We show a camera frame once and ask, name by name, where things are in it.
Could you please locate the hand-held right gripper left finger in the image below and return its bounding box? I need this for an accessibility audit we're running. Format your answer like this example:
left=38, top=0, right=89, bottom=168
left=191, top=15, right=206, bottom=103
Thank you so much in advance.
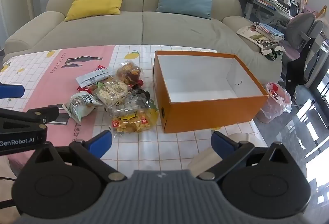
left=26, top=130, right=127, bottom=183

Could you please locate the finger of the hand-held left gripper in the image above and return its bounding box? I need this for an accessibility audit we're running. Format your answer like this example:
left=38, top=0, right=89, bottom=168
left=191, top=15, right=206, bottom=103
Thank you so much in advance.
left=0, top=105, right=60, bottom=135
left=0, top=83, right=25, bottom=99

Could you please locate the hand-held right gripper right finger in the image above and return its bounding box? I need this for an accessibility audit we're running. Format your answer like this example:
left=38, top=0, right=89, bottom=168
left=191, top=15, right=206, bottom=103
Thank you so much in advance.
left=195, top=131, right=300, bottom=181

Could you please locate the orange cardboard box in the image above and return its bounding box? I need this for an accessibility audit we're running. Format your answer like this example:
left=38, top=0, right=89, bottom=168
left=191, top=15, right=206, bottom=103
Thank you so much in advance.
left=153, top=50, right=270, bottom=134

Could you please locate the yellow cracker packet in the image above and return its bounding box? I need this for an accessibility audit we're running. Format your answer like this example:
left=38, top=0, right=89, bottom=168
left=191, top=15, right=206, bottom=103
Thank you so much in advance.
left=110, top=108, right=158, bottom=134

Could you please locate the green raisin packet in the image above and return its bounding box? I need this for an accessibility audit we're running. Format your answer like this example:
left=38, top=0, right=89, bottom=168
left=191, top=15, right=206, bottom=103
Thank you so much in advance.
left=87, top=82, right=103, bottom=93

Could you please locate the clear snack packet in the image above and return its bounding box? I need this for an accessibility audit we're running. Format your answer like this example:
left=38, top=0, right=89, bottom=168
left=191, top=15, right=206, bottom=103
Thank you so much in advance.
left=110, top=93, right=152, bottom=115

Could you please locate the white peanut snack packet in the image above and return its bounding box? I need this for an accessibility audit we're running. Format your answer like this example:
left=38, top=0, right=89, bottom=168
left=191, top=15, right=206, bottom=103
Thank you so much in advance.
left=94, top=80, right=129, bottom=107

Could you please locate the silver snack packet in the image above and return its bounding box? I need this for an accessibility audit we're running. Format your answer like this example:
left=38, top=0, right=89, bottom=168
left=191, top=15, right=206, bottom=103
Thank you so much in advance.
left=75, top=67, right=115, bottom=88

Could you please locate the black candy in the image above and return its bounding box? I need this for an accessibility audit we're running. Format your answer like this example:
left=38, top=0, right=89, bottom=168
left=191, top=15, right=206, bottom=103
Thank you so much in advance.
left=132, top=87, right=151, bottom=99

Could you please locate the red snack packet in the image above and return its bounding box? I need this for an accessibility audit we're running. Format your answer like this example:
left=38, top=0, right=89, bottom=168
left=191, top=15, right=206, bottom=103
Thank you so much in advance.
left=76, top=65, right=108, bottom=94

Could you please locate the small red-capped dark bottle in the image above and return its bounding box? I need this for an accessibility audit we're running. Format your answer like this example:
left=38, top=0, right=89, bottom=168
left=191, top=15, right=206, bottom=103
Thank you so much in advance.
left=130, top=79, right=144, bottom=90

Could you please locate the orange label date packet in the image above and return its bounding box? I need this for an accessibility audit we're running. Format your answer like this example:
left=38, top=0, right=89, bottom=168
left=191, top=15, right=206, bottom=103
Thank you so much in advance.
left=116, top=61, right=143, bottom=84

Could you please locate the pink and white tablecloth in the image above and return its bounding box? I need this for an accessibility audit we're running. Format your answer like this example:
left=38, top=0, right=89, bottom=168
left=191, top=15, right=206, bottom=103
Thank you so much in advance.
left=0, top=45, right=268, bottom=181

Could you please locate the pink trash bin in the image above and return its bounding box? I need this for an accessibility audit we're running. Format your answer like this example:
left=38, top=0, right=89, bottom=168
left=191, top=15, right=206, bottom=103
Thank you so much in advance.
left=256, top=82, right=293, bottom=124

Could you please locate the black garment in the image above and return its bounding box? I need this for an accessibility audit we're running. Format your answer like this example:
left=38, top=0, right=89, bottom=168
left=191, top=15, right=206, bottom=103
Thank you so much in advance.
left=286, top=42, right=312, bottom=97

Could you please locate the stack of books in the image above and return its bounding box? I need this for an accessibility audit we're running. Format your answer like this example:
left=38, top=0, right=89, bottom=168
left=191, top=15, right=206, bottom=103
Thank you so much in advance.
left=253, top=22, right=286, bottom=42

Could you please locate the beige sofa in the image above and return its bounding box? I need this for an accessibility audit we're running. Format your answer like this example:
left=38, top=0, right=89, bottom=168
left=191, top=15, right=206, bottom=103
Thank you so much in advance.
left=4, top=0, right=283, bottom=83

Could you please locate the grey office chair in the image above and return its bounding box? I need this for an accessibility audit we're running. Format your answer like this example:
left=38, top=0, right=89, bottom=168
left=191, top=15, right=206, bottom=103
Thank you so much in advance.
left=281, top=12, right=325, bottom=106

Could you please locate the white desk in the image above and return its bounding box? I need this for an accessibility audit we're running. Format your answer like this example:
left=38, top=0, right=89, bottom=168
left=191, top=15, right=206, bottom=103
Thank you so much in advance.
left=242, top=0, right=304, bottom=31

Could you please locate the white tablet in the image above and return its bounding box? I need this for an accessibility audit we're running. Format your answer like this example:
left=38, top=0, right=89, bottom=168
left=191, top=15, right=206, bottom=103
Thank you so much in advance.
left=288, top=1, right=300, bottom=18

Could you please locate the yellow wooden hanger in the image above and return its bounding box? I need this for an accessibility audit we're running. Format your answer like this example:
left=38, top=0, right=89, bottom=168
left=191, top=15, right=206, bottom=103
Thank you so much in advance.
left=317, top=6, right=328, bottom=20

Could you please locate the black cable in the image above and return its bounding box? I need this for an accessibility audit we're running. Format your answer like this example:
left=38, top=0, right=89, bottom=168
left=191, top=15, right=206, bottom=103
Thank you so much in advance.
left=0, top=176, right=18, bottom=210

